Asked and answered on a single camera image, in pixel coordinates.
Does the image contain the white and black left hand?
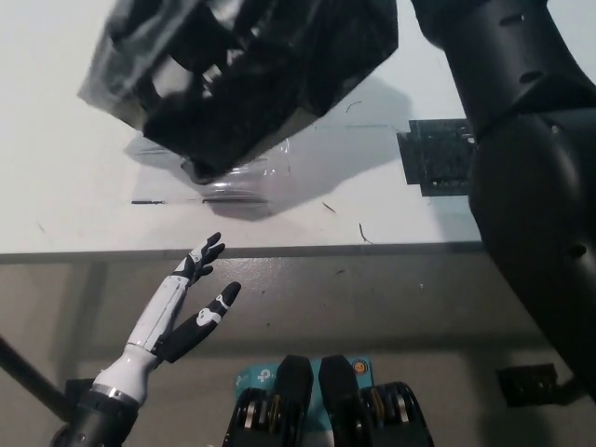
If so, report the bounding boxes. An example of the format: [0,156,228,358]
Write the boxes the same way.
[125,232,242,365]

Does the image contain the black table foot plate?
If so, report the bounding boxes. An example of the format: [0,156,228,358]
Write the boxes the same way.
[64,377,97,402]
[495,366,560,407]

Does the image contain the black diagonal table leg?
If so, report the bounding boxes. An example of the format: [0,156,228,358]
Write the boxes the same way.
[557,374,586,400]
[0,333,71,415]

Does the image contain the clear plastic film sheet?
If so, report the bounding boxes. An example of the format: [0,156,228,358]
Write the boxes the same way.
[124,134,295,220]

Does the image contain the black and teal robot body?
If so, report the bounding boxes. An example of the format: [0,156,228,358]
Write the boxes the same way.
[225,354,437,447]

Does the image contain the black tape patch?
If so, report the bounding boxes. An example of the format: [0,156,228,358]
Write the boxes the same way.
[395,118,481,199]

